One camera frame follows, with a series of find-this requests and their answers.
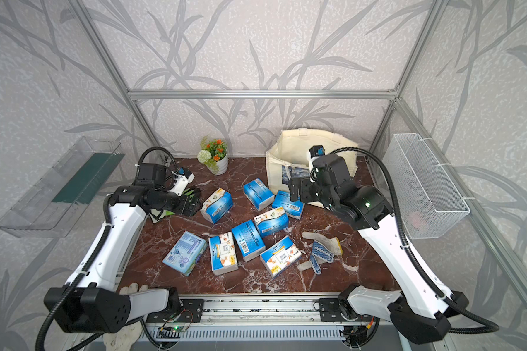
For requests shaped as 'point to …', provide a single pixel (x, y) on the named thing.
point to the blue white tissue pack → (272, 221)
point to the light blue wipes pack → (186, 252)
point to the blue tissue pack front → (223, 254)
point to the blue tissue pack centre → (249, 240)
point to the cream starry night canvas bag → (288, 156)
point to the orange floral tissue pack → (281, 256)
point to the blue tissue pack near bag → (293, 209)
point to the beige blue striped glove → (324, 249)
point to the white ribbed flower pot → (222, 166)
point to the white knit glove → (124, 338)
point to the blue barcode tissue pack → (258, 194)
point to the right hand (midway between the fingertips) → (301, 181)
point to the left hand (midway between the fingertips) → (191, 201)
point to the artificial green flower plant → (213, 150)
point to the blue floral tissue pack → (217, 205)
